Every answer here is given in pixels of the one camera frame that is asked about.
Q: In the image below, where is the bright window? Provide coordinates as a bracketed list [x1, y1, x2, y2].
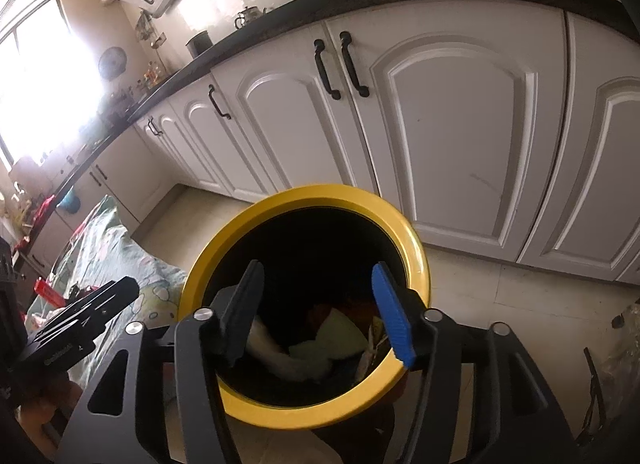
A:
[0, 0, 101, 169]

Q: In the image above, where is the blue hanging pouch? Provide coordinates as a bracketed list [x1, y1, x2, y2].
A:
[56, 187, 81, 213]

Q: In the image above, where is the clear plastic bag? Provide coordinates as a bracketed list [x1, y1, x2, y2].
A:
[582, 301, 640, 445]

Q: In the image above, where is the metal teapot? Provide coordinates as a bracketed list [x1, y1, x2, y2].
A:
[235, 6, 273, 29]

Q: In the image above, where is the red can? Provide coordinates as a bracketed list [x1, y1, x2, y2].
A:
[34, 279, 67, 305]

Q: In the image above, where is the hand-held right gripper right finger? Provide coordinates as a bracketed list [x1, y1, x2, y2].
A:
[371, 262, 583, 464]

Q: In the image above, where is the small hanging utensil rack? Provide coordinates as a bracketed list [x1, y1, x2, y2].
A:
[135, 11, 168, 49]

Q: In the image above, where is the person's left hand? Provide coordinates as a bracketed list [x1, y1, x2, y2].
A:
[15, 371, 83, 440]

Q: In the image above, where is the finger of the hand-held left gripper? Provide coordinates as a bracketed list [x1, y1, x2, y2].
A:
[70, 276, 140, 339]
[30, 289, 103, 341]

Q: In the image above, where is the printed cartoon blanket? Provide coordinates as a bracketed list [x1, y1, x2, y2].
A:
[25, 194, 188, 385]

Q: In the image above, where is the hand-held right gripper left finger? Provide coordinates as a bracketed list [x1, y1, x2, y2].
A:
[59, 260, 266, 464]

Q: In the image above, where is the red cloth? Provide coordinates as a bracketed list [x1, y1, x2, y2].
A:
[30, 196, 56, 225]

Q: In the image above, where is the small round fan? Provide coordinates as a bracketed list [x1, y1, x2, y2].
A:
[98, 46, 126, 80]

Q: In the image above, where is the gold foil wrapper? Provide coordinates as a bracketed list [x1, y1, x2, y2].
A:
[357, 324, 391, 375]

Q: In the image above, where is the black canister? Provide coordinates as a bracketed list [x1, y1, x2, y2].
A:
[186, 30, 215, 58]

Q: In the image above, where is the yellow rimmed trash bin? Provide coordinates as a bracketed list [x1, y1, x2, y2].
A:
[177, 185, 431, 464]

